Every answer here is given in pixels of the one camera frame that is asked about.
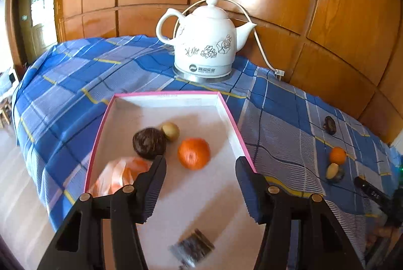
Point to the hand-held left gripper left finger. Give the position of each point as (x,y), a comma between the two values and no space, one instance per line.
(156,188)

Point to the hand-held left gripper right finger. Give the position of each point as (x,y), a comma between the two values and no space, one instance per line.
(245,188)

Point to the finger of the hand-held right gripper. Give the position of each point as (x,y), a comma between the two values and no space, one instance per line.
(368,189)

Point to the white box with pink rim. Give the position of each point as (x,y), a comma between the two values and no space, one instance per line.
(195,194)

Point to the small yellow-green fruit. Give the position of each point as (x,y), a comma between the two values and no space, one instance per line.
(332,171)
(170,131)

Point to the plastic bag of orange pieces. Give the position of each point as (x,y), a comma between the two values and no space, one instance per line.
(116,175)

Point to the orange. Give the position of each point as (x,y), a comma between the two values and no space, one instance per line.
(337,155)
(193,154)

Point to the dark round passion fruit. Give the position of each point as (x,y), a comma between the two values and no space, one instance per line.
(148,142)

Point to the dark wrinkled fruit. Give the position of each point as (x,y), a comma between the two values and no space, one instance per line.
(330,125)

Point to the silver kettle base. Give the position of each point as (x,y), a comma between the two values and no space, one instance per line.
(201,78)

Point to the blue plaid cloth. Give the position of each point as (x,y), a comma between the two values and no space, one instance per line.
(63,94)

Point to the white ceramic electric kettle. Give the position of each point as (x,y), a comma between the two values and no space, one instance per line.
(204,37)

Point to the small wooden stool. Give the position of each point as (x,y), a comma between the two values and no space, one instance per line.
(4,114)

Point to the blue checked daybed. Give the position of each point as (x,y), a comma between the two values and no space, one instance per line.
(6,84)

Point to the wooden door with glass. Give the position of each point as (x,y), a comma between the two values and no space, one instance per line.
(37,37)

